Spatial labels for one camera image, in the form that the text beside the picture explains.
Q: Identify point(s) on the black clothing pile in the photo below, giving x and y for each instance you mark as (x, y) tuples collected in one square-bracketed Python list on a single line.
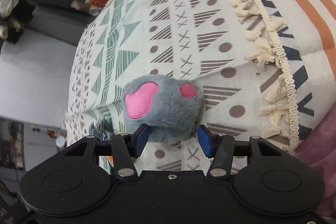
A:
[(15, 14)]

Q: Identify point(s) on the grey pink plush slipper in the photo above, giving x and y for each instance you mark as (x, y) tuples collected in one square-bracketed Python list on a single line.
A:
[(172, 108)]

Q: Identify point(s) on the patterned white green blanket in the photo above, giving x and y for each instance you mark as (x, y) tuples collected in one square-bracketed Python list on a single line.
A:
[(134, 38)]

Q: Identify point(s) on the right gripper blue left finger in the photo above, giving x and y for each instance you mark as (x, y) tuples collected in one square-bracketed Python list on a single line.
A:
[(141, 137)]

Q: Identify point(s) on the pink purple cloth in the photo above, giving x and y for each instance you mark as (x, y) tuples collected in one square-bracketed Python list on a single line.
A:
[(318, 151)]

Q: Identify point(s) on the striped tasselled throw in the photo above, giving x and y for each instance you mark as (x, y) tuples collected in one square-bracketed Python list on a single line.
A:
[(279, 57)]

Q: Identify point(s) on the white cylinder container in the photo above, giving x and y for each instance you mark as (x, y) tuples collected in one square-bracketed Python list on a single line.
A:
[(60, 141)]

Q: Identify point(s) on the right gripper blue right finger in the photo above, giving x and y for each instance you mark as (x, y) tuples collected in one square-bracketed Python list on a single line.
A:
[(206, 140)]

